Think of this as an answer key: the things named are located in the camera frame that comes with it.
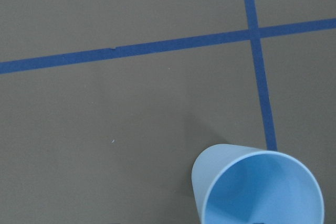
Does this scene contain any blue cup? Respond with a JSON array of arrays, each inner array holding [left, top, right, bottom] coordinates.
[[191, 144, 324, 223]]

